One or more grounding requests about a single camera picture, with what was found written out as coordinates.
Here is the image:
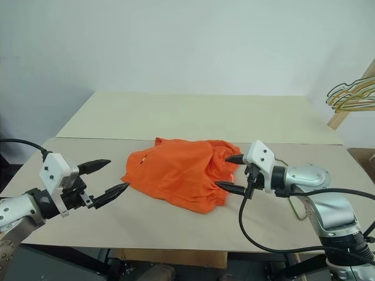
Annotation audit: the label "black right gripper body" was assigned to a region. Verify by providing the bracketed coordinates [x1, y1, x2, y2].
[244, 163, 265, 200]

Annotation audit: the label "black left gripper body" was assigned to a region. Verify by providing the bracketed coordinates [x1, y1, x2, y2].
[60, 174, 96, 211]

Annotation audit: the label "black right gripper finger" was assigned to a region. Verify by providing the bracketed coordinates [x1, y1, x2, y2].
[215, 180, 249, 197]
[225, 154, 245, 165]

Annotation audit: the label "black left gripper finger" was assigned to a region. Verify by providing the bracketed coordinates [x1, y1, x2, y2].
[76, 159, 111, 176]
[93, 182, 131, 210]

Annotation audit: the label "olive wire hanger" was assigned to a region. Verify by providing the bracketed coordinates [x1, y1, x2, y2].
[275, 159, 308, 221]

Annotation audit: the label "orange shorts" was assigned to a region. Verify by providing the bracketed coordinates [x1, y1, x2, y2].
[121, 136, 243, 216]

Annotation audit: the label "light wooden clothes rack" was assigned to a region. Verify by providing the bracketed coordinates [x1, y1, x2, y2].
[327, 57, 375, 130]

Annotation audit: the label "brown cardboard box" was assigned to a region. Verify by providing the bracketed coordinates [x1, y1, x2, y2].
[347, 148, 375, 189]

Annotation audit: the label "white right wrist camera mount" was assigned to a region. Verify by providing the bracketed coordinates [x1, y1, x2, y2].
[242, 140, 277, 194]

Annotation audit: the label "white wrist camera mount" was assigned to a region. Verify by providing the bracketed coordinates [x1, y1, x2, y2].
[242, 140, 277, 194]
[39, 152, 80, 218]

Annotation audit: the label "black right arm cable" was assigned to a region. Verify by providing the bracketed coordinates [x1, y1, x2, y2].
[238, 165, 375, 264]

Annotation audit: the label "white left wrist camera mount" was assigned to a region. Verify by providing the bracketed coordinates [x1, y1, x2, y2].
[39, 152, 80, 218]

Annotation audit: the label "black table frame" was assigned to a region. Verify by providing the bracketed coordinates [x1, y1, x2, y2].
[99, 248, 296, 281]

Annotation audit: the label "bunch of wire hangers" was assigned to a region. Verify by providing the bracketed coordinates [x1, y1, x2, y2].
[329, 76, 375, 114]

